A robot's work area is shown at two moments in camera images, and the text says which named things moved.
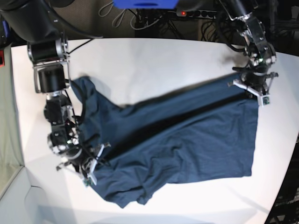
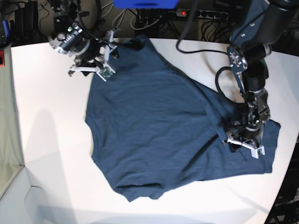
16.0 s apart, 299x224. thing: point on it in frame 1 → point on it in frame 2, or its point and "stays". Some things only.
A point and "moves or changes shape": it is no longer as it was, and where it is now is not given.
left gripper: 87,163 → 94,61
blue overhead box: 145,4 stays
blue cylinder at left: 6,29 stays
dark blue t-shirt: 159,145 moves or changes shape
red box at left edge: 2,63 stays
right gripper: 258,84 → 251,139
